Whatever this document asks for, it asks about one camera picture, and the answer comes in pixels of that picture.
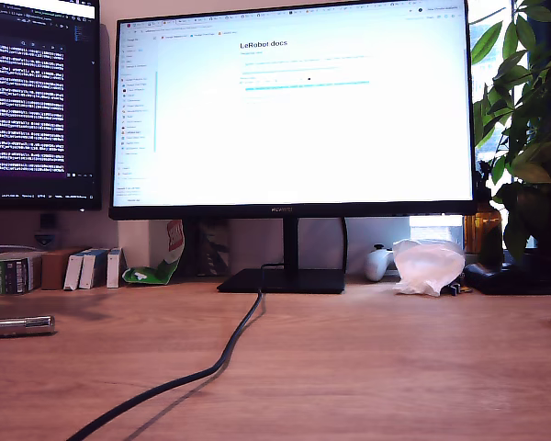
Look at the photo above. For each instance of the metallic silver laser pointer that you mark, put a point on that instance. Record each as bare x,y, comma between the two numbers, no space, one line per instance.
18,326

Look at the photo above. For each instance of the dark printed card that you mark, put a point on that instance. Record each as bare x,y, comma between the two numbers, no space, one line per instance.
213,248

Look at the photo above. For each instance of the black Huawei monitor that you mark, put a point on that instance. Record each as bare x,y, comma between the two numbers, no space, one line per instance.
280,138

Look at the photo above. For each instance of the white game controller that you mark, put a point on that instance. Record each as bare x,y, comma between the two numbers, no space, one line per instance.
377,264

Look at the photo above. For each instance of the green Jenkki bag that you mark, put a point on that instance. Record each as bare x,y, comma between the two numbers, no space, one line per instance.
160,271

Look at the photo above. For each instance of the white plastic bag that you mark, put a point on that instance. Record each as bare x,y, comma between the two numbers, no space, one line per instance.
427,268

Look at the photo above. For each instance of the white and blue box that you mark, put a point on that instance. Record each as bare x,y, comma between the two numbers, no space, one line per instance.
92,268
72,272
114,267

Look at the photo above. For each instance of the small blue yellow item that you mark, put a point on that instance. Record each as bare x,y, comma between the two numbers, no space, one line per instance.
457,288

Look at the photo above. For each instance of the amber glass bottle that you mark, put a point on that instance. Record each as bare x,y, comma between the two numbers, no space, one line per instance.
482,229

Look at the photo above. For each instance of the brown cardboard box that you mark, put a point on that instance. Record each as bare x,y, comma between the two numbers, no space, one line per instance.
52,271

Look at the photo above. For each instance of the black pouch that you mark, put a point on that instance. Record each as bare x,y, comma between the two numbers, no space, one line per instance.
509,280

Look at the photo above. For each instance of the black monitor with code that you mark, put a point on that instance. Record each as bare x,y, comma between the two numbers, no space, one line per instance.
37,115

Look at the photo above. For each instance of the green potted plant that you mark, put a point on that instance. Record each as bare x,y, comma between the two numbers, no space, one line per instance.
528,138

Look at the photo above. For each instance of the green and white box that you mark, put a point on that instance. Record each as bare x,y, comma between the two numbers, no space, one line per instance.
14,275

